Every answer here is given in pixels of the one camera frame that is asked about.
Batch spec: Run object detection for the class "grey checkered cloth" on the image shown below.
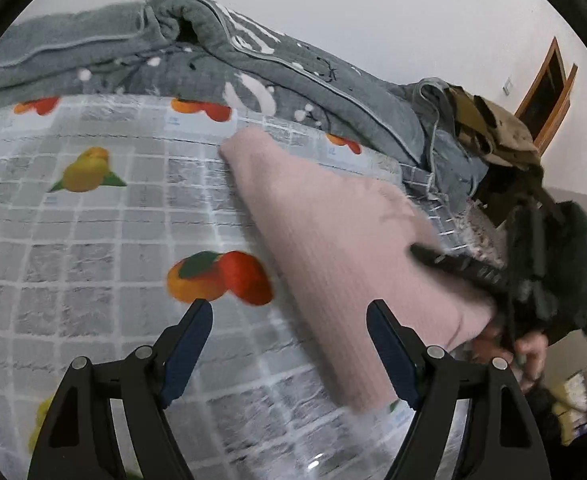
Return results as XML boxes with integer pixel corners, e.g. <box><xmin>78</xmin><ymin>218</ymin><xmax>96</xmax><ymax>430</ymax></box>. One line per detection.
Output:
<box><xmin>401</xmin><ymin>159</ymin><xmax>474</xmax><ymax>253</ymax></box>

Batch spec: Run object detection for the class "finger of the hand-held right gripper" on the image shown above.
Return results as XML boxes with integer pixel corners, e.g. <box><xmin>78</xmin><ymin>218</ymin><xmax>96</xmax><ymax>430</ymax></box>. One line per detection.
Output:
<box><xmin>409</xmin><ymin>243</ymin><xmax>512</xmax><ymax>295</ymax></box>

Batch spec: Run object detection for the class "fruit print plastic mat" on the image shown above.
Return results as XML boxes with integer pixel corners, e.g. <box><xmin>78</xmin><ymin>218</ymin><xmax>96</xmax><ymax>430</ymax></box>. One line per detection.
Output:
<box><xmin>0</xmin><ymin>92</ymin><xmax>474</xmax><ymax>480</ymax></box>

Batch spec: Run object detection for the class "pink knit sweater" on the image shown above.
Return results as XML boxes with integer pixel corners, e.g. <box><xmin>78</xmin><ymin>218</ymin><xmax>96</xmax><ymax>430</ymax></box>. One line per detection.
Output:
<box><xmin>220</xmin><ymin>126</ymin><xmax>499</xmax><ymax>413</ymax></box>

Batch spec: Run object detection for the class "person's right hand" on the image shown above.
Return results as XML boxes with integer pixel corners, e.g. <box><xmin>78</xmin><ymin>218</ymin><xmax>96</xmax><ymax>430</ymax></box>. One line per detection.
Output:
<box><xmin>473</xmin><ymin>331</ymin><xmax>550</xmax><ymax>395</ymax></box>

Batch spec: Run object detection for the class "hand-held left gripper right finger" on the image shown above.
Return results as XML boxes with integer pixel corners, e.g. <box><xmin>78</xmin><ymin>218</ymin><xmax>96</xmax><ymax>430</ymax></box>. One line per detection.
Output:
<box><xmin>366</xmin><ymin>299</ymin><xmax>551</xmax><ymax>480</ymax></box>

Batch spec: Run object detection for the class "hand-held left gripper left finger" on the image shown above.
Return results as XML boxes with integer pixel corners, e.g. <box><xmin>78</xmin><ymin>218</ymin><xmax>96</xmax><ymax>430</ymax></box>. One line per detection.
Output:
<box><xmin>28</xmin><ymin>298</ymin><xmax>214</xmax><ymax>480</ymax></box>

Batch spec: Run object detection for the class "wooden door frame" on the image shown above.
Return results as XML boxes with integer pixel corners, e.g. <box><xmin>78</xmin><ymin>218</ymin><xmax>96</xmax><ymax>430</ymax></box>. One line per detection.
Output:
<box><xmin>515</xmin><ymin>37</ymin><xmax>579</xmax><ymax>152</ymax></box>

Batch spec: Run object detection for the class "brown coat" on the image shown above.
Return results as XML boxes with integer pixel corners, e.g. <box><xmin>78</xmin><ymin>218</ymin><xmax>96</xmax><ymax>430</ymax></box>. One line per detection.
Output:
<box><xmin>447</xmin><ymin>87</ymin><xmax>544</xmax><ymax>168</ymax></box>

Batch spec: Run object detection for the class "floral bed sheet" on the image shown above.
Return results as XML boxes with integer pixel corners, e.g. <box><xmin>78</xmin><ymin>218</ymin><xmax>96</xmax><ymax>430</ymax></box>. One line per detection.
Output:
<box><xmin>466</xmin><ymin>202</ymin><xmax>510</xmax><ymax>267</ymax></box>

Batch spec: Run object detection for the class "grey printed quilt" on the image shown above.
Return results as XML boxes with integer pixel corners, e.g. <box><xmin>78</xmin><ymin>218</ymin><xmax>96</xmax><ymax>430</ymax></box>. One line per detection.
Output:
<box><xmin>0</xmin><ymin>0</ymin><xmax>490</xmax><ymax>202</ymax></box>

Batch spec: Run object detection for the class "yellow white packaging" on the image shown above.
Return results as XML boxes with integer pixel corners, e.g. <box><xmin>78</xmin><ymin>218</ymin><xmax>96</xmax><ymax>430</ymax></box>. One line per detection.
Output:
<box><xmin>550</xmin><ymin>374</ymin><xmax>587</xmax><ymax>445</ymax></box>

